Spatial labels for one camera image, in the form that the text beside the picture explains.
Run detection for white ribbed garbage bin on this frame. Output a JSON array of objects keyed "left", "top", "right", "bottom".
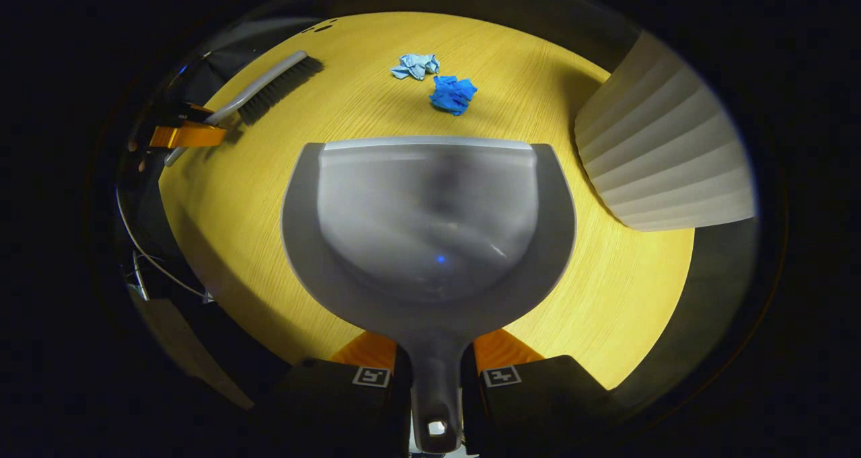
[{"left": 574, "top": 31, "right": 756, "bottom": 233}]

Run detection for grey dustpan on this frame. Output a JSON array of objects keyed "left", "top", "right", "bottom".
[{"left": 281, "top": 135, "right": 577, "bottom": 453}]

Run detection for thin white cable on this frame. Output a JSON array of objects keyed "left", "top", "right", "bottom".
[{"left": 116, "top": 188, "right": 216, "bottom": 304}]

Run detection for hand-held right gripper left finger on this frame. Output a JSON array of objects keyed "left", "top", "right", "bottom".
[{"left": 249, "top": 330, "right": 412, "bottom": 458}]

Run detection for light blue paper trash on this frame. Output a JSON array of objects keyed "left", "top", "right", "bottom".
[{"left": 390, "top": 53, "right": 441, "bottom": 81}]

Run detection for wooden desktop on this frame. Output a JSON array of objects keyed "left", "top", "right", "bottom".
[{"left": 158, "top": 11, "right": 695, "bottom": 390}]

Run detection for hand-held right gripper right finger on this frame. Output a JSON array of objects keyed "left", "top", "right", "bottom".
[{"left": 463, "top": 328, "right": 614, "bottom": 458}]

